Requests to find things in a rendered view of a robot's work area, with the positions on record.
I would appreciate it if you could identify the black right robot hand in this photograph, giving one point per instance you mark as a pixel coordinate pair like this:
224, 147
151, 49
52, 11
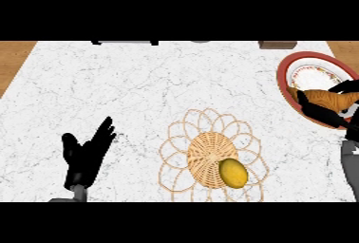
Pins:
323, 112

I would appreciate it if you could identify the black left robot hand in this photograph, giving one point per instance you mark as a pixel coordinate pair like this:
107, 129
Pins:
85, 155

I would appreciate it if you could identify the brown croissant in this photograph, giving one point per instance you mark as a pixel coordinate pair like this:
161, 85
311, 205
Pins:
330, 98

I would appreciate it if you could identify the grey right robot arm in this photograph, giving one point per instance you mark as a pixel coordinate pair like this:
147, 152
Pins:
351, 171

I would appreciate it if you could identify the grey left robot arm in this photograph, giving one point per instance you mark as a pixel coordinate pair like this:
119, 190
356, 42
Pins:
74, 194

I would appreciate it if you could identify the red-rimmed white plate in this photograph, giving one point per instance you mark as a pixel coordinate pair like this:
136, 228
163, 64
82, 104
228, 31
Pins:
314, 77

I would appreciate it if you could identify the woven wicker placemat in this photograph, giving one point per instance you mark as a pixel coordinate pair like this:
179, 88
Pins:
213, 158

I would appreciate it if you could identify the brown box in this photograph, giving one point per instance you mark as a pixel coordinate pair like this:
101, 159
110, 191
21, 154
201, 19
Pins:
278, 44

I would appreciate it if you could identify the yellow lemon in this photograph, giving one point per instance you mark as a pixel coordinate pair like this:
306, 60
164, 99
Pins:
234, 173

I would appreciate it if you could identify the small grey object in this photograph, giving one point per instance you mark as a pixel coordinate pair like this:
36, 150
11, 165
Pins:
200, 41

